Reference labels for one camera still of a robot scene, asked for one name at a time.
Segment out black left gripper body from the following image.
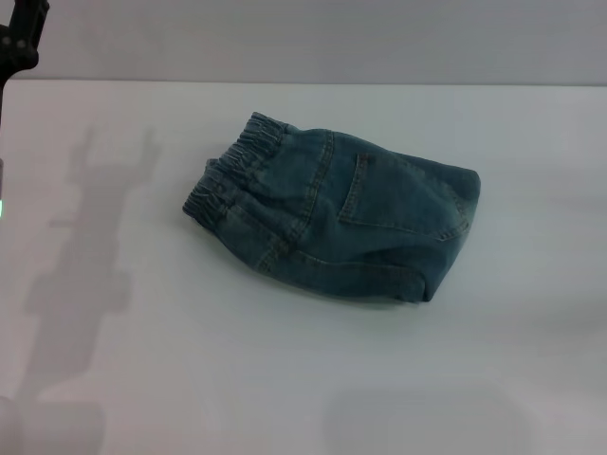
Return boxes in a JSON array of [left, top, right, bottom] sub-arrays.
[[0, 22, 40, 160]]

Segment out blue denim shorts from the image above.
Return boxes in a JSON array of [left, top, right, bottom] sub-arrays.
[[181, 111, 484, 303]]

